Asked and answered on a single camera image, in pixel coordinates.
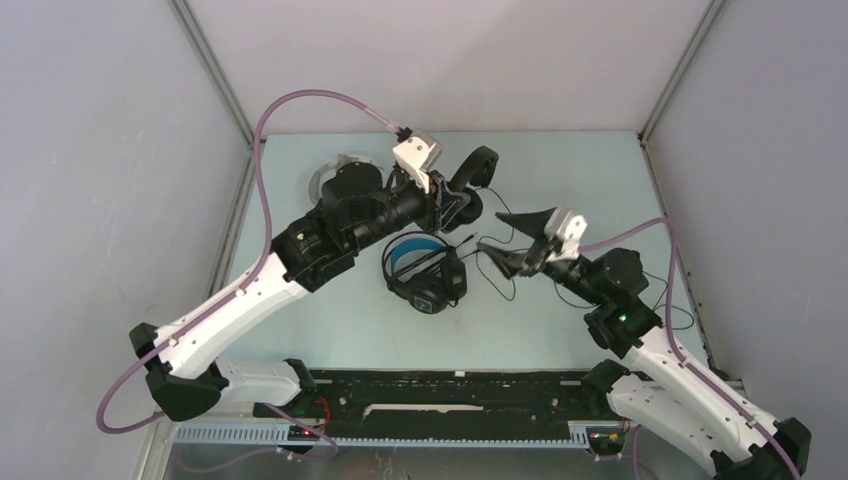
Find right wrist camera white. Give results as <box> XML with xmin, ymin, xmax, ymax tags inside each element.
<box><xmin>543</xmin><ymin>207</ymin><xmax>588</xmax><ymax>262</ymax></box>

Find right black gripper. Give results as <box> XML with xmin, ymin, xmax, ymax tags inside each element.
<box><xmin>476</xmin><ymin>207</ymin><xmax>607</xmax><ymax>307</ymax></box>

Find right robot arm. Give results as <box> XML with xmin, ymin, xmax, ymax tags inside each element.
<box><xmin>479</xmin><ymin>208</ymin><xmax>812</xmax><ymax>479</ymax></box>

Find black headphones with blue cable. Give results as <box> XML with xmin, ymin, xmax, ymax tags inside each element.
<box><xmin>380</xmin><ymin>232</ymin><xmax>468</xmax><ymax>315</ymax></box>

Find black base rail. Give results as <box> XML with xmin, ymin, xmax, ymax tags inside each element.
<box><xmin>280</xmin><ymin>369</ymin><xmax>634</xmax><ymax>443</ymax></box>

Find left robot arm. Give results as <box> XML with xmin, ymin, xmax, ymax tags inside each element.
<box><xmin>130</xmin><ymin>162</ymin><xmax>478</xmax><ymax>422</ymax></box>

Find white cable duct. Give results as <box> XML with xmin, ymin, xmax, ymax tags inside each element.
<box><xmin>175</xmin><ymin>423</ymin><xmax>598</xmax><ymax>450</ymax></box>

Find black on-ear headphones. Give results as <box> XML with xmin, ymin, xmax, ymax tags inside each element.
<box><xmin>453</xmin><ymin>145</ymin><xmax>696</xmax><ymax>331</ymax></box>

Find white over-ear headphones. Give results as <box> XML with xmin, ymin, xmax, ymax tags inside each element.
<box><xmin>307</xmin><ymin>154</ymin><xmax>383</xmax><ymax>206</ymax></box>

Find right aluminium frame post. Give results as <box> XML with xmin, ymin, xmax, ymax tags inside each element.
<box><xmin>637</xmin><ymin>0</ymin><xmax>730</xmax><ymax>379</ymax></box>

